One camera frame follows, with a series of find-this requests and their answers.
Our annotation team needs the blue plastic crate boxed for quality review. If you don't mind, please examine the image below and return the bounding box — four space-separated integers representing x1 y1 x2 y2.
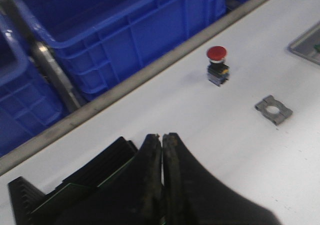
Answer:
0 14 68 156
13 0 226 101

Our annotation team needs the red emergency stop button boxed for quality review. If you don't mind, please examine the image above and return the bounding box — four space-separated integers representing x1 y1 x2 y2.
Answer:
206 46 230 87

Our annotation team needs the silver metal tray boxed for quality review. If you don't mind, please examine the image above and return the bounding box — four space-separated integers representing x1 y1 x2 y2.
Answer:
288 21 320 65

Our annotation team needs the green circuit board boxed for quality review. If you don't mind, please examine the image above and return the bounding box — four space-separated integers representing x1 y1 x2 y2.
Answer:
31 158 132 225
313 43 320 53

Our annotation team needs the grey metal clamp block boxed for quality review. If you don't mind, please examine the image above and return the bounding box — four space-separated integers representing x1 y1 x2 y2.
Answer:
254 95 293 126

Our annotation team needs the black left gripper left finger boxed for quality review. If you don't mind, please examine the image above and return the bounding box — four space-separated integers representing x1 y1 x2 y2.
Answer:
56 134 163 225

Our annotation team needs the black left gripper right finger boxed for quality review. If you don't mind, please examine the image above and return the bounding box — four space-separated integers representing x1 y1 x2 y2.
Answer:
162 133 280 225

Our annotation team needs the black slotted board rack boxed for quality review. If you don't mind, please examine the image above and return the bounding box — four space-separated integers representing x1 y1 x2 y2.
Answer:
8 136 138 225

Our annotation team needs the steel table edge rail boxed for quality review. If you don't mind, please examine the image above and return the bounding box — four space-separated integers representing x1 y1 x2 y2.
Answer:
0 0 268 175

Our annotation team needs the centre blue plastic crate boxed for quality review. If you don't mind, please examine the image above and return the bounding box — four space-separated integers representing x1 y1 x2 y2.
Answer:
13 0 226 101

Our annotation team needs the left blue plastic crate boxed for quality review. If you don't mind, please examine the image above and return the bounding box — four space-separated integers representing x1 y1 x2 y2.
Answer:
0 14 68 156

